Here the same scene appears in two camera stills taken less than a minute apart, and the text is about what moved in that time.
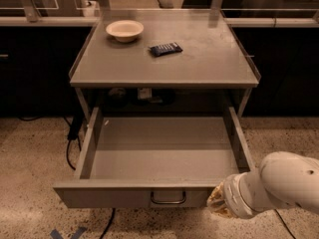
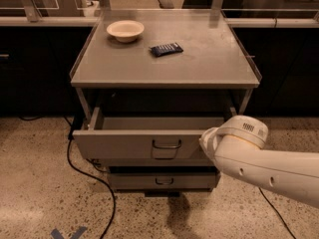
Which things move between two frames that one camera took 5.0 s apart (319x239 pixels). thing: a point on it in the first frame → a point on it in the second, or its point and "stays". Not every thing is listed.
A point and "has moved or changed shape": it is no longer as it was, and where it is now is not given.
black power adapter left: [74, 120] stays
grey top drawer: [155, 162] has moved or changed shape
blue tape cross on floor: [55, 234] stays
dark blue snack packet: [165, 49] stays
